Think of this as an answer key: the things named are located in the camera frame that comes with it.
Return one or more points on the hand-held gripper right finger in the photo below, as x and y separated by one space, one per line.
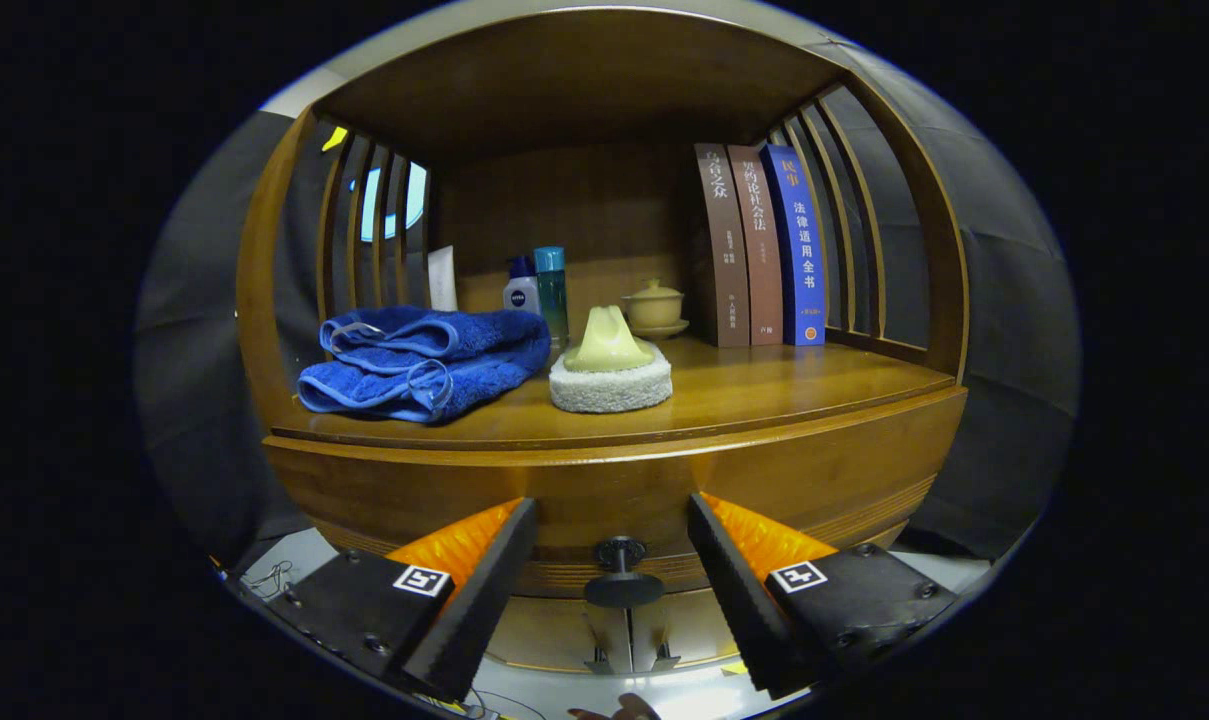
744 595

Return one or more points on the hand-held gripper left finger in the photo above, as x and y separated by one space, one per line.
474 600

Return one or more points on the wooden drawer with black knob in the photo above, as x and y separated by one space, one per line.
764 470

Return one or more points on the wooden cabinet door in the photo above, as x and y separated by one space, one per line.
689 630
549 635

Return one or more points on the wooden countertop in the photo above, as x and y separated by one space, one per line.
764 385

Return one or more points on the wooden cabinet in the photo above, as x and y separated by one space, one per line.
564 80

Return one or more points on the blue folded towel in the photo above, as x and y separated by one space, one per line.
414 365

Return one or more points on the beige lidded teacup with saucer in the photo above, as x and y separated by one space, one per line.
655 310

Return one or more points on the white bottle with blue cap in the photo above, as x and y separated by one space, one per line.
521 292

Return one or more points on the teal bottle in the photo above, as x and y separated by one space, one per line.
553 290

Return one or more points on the white tube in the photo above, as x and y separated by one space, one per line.
443 280

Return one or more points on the reddish brown book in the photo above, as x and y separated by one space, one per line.
759 250

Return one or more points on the dark brown book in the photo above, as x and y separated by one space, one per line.
722 250

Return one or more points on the blue book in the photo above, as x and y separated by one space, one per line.
799 250

